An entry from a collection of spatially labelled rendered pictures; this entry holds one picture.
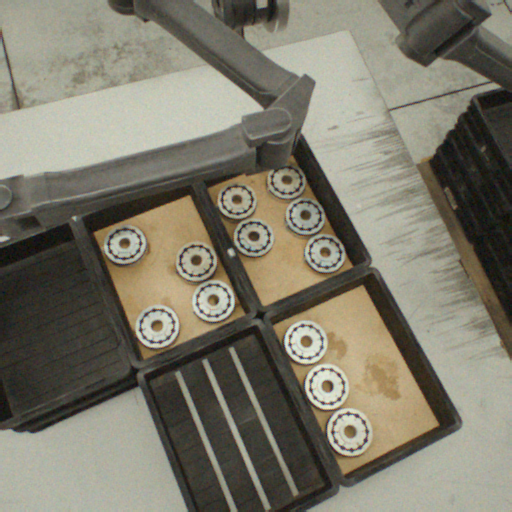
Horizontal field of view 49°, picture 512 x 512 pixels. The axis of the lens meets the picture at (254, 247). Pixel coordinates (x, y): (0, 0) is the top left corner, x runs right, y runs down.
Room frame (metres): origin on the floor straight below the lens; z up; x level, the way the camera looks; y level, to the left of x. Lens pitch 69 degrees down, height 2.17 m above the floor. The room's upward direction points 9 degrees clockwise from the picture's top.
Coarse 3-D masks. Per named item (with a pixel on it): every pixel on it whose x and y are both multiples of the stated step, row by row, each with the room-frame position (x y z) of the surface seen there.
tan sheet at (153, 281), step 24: (144, 216) 0.54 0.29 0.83; (168, 216) 0.55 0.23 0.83; (192, 216) 0.56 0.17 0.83; (168, 240) 0.49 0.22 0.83; (192, 240) 0.50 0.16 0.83; (144, 264) 0.41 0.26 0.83; (168, 264) 0.42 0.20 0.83; (192, 264) 0.43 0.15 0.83; (120, 288) 0.35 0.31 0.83; (144, 288) 0.35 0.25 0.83; (168, 288) 0.36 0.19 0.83; (192, 288) 0.37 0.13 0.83; (240, 312) 0.33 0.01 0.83; (192, 336) 0.26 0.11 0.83
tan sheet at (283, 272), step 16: (288, 160) 0.76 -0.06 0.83; (240, 176) 0.70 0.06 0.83; (256, 176) 0.70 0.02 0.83; (256, 192) 0.66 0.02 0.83; (304, 192) 0.68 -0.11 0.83; (256, 208) 0.61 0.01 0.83; (272, 208) 0.62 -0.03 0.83; (224, 224) 0.55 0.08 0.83; (272, 224) 0.57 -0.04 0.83; (256, 240) 0.52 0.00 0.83; (288, 240) 0.53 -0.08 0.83; (304, 240) 0.54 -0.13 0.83; (272, 256) 0.49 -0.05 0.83; (288, 256) 0.49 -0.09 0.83; (256, 272) 0.44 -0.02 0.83; (272, 272) 0.44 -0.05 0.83; (288, 272) 0.45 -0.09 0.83; (304, 272) 0.46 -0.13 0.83; (256, 288) 0.40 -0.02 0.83; (272, 288) 0.40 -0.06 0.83; (288, 288) 0.41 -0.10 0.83; (304, 288) 0.41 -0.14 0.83
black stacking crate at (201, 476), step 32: (224, 352) 0.23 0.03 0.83; (256, 352) 0.24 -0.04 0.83; (160, 384) 0.14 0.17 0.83; (192, 384) 0.15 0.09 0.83; (224, 384) 0.16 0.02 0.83; (256, 384) 0.17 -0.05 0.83; (160, 416) 0.06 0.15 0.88; (224, 416) 0.09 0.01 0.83; (256, 416) 0.10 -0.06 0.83; (288, 416) 0.11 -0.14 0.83; (192, 448) 0.01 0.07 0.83; (224, 448) 0.02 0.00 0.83; (256, 448) 0.03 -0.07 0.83; (288, 448) 0.04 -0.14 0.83; (192, 480) -0.06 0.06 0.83; (320, 480) -0.02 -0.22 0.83
